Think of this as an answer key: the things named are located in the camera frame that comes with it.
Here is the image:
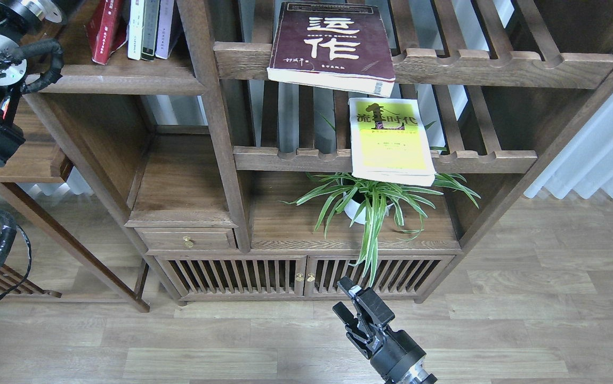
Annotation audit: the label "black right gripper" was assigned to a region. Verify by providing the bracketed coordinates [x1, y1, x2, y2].
[332, 276, 428, 383]

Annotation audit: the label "yellow green cover book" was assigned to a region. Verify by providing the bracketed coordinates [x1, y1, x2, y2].
[349, 98, 436, 187]

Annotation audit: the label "maroon book white characters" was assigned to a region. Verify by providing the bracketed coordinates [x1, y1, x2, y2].
[266, 2, 395, 98]

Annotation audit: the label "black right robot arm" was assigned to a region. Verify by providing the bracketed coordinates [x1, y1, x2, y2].
[333, 276, 437, 383]

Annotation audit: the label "right slatted cabinet door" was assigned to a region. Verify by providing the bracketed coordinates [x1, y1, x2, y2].
[299, 255, 453, 303]

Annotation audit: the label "slatted cabinet door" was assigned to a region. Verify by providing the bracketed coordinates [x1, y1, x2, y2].
[156, 255, 307, 301]
[299, 255, 453, 303]

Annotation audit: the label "white plant pot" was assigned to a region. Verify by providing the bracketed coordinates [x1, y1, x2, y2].
[341, 191, 393, 226]

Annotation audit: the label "green spider plant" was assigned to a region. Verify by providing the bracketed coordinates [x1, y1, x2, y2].
[291, 172, 480, 284]

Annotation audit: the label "left slatted cabinet door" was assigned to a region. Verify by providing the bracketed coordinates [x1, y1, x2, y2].
[156, 255, 307, 301]

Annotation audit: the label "brass drawer knob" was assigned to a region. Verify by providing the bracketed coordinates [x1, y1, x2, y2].
[182, 236, 195, 249]

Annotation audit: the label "dark wooden bookshelf cabinet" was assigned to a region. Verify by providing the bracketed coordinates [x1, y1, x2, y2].
[26, 1, 613, 303]

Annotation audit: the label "small wooden drawer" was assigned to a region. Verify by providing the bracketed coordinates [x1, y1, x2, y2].
[136, 228, 236, 251]

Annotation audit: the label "wooden side table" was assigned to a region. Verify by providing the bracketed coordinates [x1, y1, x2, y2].
[0, 97, 150, 313]

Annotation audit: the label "white pleated curtain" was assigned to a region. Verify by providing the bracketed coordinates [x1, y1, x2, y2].
[524, 94, 613, 199]

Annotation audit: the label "lavender spine book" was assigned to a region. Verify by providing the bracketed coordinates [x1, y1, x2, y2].
[155, 1, 182, 59]

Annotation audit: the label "white spine book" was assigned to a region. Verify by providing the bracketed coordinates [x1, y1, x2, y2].
[127, 0, 146, 60]

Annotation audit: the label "dark green spine book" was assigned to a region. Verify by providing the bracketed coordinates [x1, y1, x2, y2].
[141, 0, 160, 61]

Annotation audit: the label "red leaning book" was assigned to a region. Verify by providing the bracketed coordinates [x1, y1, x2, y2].
[85, 1, 128, 65]

